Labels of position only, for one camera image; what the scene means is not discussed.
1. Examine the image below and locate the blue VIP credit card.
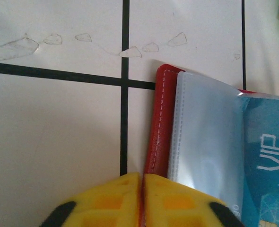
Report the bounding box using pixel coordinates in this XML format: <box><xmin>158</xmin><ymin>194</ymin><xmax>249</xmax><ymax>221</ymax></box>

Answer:
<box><xmin>234</xmin><ymin>96</ymin><xmax>279</xmax><ymax>227</ymax></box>

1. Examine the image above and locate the red leather card holder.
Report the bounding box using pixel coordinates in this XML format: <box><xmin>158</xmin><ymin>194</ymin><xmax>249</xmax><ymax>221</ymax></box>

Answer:
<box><xmin>143</xmin><ymin>63</ymin><xmax>279</xmax><ymax>227</ymax></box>

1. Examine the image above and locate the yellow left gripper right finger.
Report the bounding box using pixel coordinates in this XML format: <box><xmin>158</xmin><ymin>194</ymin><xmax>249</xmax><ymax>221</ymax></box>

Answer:
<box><xmin>144</xmin><ymin>174</ymin><xmax>245</xmax><ymax>227</ymax></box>

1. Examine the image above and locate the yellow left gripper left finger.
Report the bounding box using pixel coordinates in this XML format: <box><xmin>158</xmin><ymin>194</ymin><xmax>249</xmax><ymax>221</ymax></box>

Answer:
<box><xmin>39</xmin><ymin>172</ymin><xmax>141</xmax><ymax>227</ymax></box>

